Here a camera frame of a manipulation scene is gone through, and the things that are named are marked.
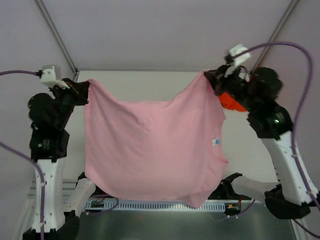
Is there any pink t shirt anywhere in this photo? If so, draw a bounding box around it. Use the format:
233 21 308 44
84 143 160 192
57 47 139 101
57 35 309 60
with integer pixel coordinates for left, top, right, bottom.
84 72 228 208

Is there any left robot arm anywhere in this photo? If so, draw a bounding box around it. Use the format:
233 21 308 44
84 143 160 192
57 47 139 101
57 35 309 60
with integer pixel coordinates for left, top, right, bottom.
22 78 103 240

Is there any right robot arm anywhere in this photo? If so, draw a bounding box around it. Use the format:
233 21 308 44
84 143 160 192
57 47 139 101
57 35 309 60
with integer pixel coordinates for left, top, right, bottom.
204 65 320 220

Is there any orange t shirt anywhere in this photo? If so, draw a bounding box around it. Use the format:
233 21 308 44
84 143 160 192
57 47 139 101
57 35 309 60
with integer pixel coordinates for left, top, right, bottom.
219 92 247 112

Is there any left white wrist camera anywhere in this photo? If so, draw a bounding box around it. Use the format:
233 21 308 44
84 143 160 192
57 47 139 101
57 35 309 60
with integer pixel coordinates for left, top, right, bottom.
36 65 70 90

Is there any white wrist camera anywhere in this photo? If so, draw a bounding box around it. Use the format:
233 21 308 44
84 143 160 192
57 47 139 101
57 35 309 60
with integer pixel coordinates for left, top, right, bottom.
36 65 70 90
224 44 251 78

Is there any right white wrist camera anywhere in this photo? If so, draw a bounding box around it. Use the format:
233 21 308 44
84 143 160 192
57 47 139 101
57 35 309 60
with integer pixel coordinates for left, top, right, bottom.
224 44 251 78

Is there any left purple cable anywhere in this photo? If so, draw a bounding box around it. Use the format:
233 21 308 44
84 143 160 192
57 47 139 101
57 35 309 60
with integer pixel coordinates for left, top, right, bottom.
0 70 47 240

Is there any purple cable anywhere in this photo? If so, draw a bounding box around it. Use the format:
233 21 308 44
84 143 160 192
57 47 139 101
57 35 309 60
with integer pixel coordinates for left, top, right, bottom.
0 70 47 240
232 41 320 238

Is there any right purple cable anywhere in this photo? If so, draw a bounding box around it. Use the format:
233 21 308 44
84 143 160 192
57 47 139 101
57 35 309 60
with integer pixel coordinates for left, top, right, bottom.
232 41 320 238

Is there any aluminium mounting rail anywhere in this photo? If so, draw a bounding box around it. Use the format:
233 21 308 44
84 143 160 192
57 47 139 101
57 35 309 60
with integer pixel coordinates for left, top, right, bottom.
27 177 81 201

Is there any right aluminium frame post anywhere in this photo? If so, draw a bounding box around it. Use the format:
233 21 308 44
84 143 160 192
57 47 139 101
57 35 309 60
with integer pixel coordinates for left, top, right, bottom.
251 0 301 73

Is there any aluminium frame post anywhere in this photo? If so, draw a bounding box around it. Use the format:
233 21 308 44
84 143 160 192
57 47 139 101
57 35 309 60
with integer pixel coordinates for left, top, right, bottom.
34 0 78 76
251 0 301 73

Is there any left aluminium frame post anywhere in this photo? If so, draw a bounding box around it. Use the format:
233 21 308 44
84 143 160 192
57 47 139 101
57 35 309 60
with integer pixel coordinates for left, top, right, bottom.
34 0 78 76

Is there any slotted cable duct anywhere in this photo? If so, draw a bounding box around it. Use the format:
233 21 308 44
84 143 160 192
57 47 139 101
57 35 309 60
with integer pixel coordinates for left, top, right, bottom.
84 198 226 213

